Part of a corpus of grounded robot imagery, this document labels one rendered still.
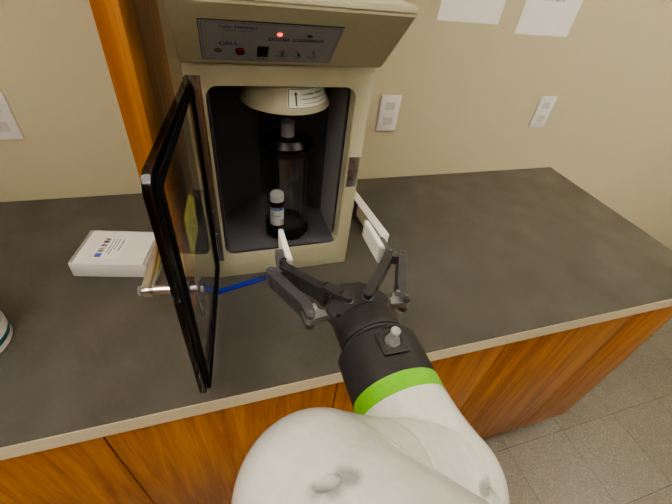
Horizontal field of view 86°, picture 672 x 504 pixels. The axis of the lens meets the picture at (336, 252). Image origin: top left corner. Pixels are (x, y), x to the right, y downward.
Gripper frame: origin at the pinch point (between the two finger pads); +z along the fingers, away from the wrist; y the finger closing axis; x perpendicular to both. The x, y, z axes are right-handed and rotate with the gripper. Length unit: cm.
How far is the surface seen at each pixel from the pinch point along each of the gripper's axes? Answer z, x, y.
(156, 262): 0.5, 1.7, 24.1
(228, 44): 16.8, -22.0, 11.1
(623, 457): -24, 123, -138
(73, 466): -4, 47, 48
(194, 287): -5.0, 2.1, 19.3
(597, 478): -27, 123, -120
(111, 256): 31, 24, 40
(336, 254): 23.1, 25.4, -11.5
